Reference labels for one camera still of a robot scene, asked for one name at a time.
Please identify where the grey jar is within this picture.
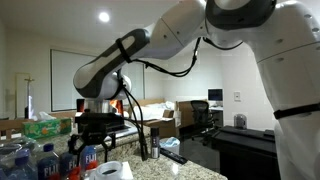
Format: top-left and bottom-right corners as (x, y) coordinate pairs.
(233, 113), (248, 130)

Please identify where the white bin with blue bag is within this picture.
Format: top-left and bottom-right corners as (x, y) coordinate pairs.
(159, 136), (181, 156)

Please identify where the Fiji water bottle blue cap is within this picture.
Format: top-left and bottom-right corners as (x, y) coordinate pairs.
(59, 138), (81, 180)
(35, 143), (62, 180)
(8, 154), (38, 180)
(80, 144), (99, 172)

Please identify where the white cardboard product box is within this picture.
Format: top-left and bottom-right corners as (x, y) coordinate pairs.
(83, 161), (134, 180)

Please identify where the Fiji water bottles pack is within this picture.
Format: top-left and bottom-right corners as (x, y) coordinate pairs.
(0, 135), (38, 180)

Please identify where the computer monitor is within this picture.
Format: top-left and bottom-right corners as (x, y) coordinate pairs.
(207, 88), (224, 102)

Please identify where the brown cardboard box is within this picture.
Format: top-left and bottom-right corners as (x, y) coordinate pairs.
(133, 98), (195, 138)

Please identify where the large round ceiling light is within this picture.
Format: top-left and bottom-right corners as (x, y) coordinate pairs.
(97, 11), (111, 24)

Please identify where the black remote control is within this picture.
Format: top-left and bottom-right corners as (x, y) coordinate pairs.
(159, 148), (189, 166)

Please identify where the green tissue box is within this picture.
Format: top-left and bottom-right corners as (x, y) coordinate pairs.
(21, 111), (73, 140)

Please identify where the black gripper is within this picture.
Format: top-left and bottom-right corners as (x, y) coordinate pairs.
(68, 129), (118, 164)

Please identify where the large white window blind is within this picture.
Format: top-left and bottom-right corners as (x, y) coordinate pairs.
(50, 49), (102, 112)

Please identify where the black low cabinet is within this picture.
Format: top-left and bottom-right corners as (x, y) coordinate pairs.
(211, 124), (284, 180)

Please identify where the black office chair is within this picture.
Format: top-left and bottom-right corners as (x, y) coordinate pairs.
(190, 99), (216, 136)

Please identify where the laptop showing fireplace video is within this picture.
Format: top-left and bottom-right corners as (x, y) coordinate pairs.
(75, 97), (141, 143)

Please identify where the small white window blind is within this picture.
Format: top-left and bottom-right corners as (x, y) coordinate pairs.
(121, 61), (145, 101)

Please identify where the wooden dining chair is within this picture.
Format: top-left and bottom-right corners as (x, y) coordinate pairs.
(49, 110), (78, 129)
(0, 118), (35, 141)

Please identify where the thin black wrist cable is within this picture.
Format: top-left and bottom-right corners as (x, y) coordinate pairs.
(114, 36), (203, 162)

